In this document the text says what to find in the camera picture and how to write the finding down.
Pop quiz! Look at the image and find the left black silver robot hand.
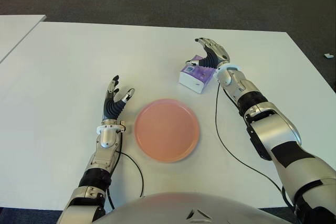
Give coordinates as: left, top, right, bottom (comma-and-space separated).
101, 75, 136, 121

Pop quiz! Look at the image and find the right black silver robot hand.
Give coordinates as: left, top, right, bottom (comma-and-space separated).
185, 37, 231, 70

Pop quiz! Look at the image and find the purple white tissue pack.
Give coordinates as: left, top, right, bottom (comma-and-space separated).
178, 54, 216, 94

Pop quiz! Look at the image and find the round pink plate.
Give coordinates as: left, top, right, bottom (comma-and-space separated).
134, 98, 201, 163

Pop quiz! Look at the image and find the silver robot torso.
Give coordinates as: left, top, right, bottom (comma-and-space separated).
91, 191, 292, 224

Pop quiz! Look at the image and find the adjacent white table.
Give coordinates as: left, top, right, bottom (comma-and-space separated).
0, 14, 47, 65

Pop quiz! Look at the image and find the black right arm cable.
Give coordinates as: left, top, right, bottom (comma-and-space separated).
215, 77, 296, 210

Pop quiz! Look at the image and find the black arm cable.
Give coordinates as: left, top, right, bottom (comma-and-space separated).
215, 77, 296, 210
104, 129, 144, 210

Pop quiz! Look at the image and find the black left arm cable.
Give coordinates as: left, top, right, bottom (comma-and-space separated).
104, 129, 144, 210

